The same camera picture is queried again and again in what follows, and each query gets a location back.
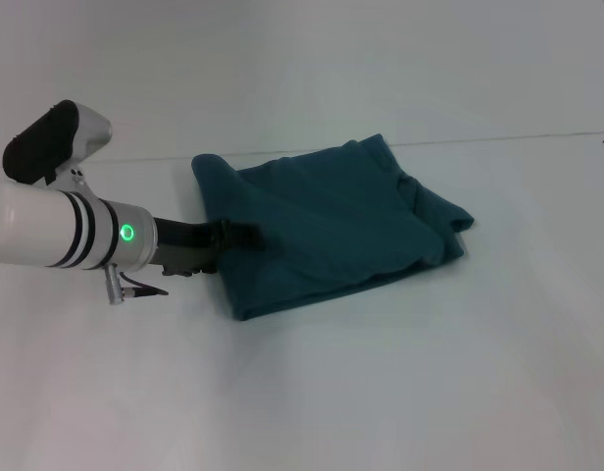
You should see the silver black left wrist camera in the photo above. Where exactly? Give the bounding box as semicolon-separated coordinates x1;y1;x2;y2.
1;99;115;191

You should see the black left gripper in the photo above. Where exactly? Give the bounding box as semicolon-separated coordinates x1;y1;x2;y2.
152;216;265;277

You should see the left gripper cable with plug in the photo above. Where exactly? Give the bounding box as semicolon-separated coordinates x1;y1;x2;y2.
103;263;170;306

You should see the teal t-shirt with FREE print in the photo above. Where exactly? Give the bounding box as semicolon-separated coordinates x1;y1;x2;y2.
191;132;478;323

